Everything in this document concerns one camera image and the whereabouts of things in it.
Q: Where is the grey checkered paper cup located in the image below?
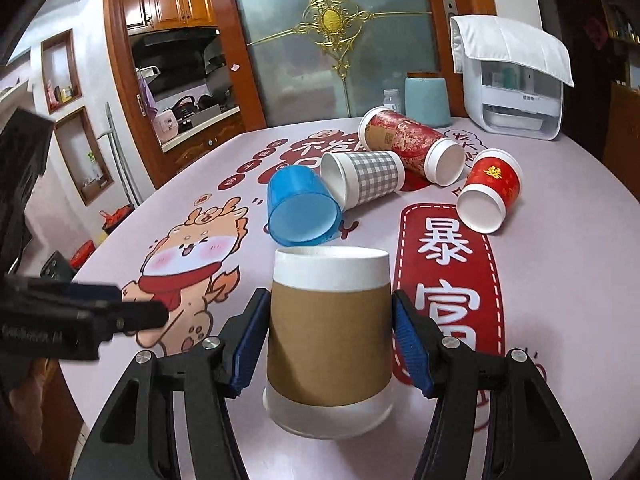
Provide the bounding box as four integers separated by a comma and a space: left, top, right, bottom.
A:
320, 151, 406, 211

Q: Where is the white cloth cover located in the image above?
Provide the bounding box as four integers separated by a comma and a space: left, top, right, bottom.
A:
450, 14, 575, 87

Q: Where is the white desktop storage box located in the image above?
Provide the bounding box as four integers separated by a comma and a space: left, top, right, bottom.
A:
462, 56, 564, 140

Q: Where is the frosted glass sliding door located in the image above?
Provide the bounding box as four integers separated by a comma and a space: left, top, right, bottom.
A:
213, 0, 496, 130

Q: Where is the small red paper cup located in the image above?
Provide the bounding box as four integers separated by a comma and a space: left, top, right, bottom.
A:
457, 148, 523, 234

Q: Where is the pink rice cooker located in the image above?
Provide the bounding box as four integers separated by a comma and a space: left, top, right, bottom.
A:
152, 110, 179, 145

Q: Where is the small white pill bottle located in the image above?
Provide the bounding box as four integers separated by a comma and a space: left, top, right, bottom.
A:
383, 89, 402, 113

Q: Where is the basket with red items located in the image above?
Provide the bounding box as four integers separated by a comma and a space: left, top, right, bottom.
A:
100, 204, 134, 235

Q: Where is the blue plastic cup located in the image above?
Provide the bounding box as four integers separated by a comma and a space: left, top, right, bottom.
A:
267, 165, 343, 247

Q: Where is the wooden kitchen wall cabinet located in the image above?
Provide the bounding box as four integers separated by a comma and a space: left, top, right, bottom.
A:
120, 0, 217, 36

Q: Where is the tall red patterned paper cup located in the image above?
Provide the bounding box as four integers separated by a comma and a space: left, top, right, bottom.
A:
358, 106, 465, 186

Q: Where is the light blue ceramic jar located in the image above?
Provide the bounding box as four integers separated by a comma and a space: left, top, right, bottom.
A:
405, 72, 452, 128

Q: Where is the brown sleeve paper cup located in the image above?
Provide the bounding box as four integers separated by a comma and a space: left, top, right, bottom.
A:
262, 246, 393, 440

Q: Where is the wooden shelf cabinet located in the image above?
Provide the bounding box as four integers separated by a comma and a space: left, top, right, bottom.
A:
600, 0, 639, 197

